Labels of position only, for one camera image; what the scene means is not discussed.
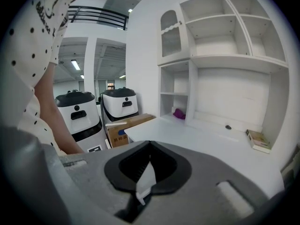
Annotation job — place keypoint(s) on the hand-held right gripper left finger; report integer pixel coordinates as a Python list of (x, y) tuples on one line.
[(93, 172)]

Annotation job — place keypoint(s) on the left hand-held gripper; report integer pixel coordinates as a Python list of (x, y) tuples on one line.
[(95, 149)]

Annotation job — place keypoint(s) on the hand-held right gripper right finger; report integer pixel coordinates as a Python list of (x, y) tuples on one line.
[(199, 196)]

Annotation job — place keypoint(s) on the white desk with shelf hutch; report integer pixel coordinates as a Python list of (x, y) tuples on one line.
[(222, 90)]

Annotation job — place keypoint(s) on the person's left forearm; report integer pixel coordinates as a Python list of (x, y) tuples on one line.
[(56, 116)]

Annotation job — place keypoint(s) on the white and black robot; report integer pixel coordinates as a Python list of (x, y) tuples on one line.
[(119, 112), (79, 125)]

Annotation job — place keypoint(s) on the brown cardboard box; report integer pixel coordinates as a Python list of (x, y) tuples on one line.
[(131, 128)]

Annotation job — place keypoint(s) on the small black object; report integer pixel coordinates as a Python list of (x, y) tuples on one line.
[(228, 127)]

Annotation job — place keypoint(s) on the beige flat box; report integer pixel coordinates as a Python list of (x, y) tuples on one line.
[(259, 142)]

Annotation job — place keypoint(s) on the purple cloth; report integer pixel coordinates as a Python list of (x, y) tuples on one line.
[(179, 114)]

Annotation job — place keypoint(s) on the black balcony railing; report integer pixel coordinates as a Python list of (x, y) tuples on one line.
[(98, 15)]

